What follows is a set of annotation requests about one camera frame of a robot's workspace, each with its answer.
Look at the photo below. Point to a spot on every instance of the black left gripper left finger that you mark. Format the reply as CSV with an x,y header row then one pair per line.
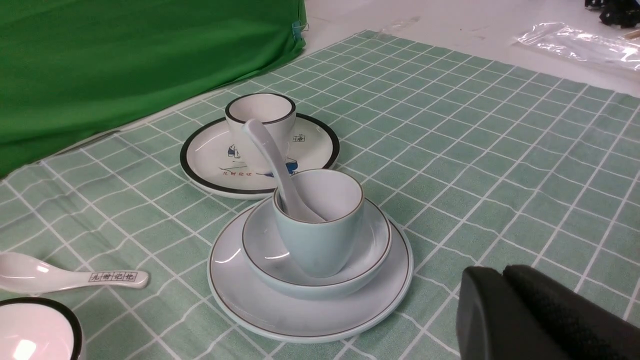
x,y
493,323

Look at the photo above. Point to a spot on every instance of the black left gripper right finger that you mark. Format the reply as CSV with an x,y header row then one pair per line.
x,y
583,329

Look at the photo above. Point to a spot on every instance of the pale blue cup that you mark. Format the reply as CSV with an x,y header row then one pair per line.
x,y
322,248

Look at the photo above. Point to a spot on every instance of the plain white spoon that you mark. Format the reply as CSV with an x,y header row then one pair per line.
x,y
291,202

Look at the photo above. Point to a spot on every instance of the green checkered tablecloth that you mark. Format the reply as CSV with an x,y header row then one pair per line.
x,y
478,161

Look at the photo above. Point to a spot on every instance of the pale blue large plate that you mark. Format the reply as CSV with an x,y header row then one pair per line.
x,y
260,309

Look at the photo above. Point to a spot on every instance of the clear plastic bag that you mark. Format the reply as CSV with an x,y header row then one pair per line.
x,y
578,45

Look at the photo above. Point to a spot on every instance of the black-rimmed white cup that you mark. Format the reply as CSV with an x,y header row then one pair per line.
x,y
275,111

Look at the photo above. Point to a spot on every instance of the black object on floor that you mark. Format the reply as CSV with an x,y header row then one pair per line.
x,y
616,13

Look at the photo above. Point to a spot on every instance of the black-rimmed printed white plate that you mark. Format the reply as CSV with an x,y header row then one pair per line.
x,y
210,160

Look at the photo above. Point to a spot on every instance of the blue binder clip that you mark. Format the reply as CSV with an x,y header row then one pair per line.
x,y
297,30

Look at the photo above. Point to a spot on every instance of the black-rimmed white bowl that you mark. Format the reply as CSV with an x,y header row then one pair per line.
x,y
36,328

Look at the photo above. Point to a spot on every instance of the white spoon with lettering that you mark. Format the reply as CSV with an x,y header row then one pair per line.
x,y
24,274

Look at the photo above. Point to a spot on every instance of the green backdrop cloth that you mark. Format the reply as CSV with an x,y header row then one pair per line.
x,y
70,69

